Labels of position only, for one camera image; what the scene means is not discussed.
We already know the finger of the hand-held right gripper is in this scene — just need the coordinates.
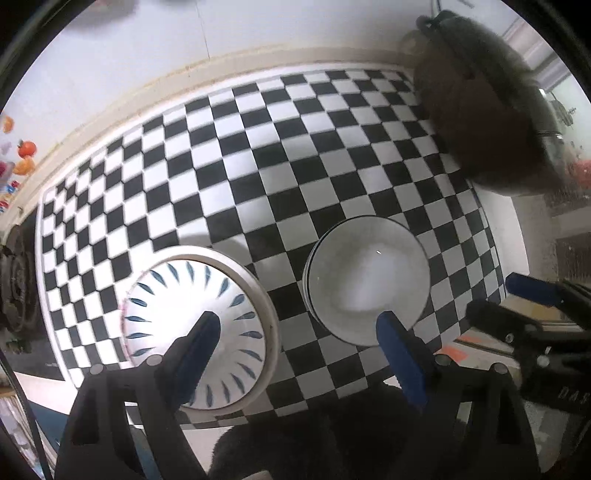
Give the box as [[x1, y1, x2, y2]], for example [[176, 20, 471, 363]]
[[505, 273, 591, 315], [466, 300, 546, 344]]

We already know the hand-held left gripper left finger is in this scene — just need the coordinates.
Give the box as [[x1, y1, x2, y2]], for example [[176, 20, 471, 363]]
[[54, 311, 222, 480]]

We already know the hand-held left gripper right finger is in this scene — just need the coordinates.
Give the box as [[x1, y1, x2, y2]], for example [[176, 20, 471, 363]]
[[375, 310, 542, 480]]

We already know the blue leaf pattern plate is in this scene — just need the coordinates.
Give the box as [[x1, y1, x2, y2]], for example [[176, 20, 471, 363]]
[[121, 259, 269, 411]]

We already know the pink floral white plate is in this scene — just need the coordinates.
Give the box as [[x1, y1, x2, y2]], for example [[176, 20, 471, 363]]
[[119, 244, 280, 424]]

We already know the dark grey cooking pot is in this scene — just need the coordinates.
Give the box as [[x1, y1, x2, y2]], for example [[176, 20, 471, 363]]
[[399, 10, 566, 197]]

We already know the black white checkered mat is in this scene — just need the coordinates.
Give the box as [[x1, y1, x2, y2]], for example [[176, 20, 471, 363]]
[[41, 68, 502, 428]]

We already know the black gas stove burner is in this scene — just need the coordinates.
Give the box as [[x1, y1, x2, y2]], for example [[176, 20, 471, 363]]
[[0, 212, 65, 384]]

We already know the thin black cable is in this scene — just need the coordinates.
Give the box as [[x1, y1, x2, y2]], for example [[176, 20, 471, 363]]
[[0, 353, 54, 480]]

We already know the fruit print wall sticker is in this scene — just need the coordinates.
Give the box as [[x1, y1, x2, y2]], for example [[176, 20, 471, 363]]
[[0, 113, 38, 213]]

